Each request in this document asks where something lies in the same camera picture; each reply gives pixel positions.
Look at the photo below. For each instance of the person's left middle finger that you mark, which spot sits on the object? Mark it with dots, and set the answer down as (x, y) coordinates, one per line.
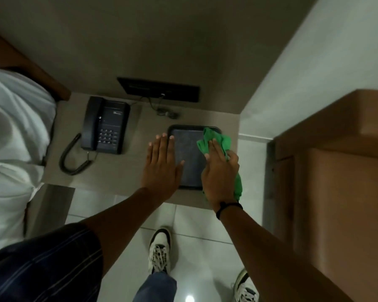
(163, 148)

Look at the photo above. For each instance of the brown wooden cabinet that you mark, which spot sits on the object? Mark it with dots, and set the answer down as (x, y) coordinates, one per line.
(337, 191)

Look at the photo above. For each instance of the black telephone base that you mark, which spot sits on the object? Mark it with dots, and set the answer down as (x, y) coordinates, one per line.
(113, 127)

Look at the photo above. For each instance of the person's right forearm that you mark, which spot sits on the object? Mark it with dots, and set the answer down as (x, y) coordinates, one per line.
(271, 254)

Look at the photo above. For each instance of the white black right sneaker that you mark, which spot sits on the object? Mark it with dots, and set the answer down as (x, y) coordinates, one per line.
(247, 290)

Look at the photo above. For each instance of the dark striped shirt sleeve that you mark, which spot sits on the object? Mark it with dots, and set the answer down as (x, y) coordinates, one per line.
(44, 267)

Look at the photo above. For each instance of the green cleaning cloth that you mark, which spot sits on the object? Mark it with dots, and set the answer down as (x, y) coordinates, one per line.
(208, 142)

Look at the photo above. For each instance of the brown wooden headboard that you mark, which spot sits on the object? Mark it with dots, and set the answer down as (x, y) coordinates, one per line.
(25, 64)

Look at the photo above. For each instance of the black rectangular tray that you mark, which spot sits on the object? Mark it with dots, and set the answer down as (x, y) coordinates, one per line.
(186, 144)

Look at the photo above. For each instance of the black wall socket panel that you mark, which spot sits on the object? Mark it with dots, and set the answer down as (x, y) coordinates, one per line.
(163, 89)

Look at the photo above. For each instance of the person's right thumb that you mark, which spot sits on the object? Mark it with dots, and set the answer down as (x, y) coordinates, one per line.
(207, 157)

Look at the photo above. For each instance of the person's left thumb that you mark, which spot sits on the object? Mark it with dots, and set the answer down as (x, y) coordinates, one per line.
(180, 171)

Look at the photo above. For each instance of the person's left forearm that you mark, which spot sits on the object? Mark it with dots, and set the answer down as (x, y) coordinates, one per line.
(126, 223)

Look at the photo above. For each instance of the black telephone handset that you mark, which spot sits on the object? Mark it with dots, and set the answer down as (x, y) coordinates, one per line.
(92, 122)

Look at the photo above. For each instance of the white black left sneaker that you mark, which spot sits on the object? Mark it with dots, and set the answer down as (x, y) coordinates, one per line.
(160, 248)

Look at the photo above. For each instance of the person's left hand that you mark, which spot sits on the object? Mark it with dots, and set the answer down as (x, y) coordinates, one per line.
(160, 172)

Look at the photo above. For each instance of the grey bedside table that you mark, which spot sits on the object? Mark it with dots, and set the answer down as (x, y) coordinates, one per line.
(52, 207)

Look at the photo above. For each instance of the person's left little finger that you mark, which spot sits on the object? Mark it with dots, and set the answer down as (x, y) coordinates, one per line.
(150, 152)

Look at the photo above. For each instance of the black wristband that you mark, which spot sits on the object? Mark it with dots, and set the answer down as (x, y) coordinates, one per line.
(228, 205)

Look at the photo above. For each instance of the blue jeans leg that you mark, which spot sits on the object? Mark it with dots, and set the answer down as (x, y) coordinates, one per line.
(157, 287)

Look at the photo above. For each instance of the person's right hand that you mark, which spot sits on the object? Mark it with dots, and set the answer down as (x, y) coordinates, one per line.
(220, 179)

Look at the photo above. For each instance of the white black sneaker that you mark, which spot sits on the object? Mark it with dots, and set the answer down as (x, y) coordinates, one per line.
(160, 248)
(247, 290)

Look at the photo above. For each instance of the white bed sheet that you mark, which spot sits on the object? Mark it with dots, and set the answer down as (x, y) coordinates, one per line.
(15, 138)

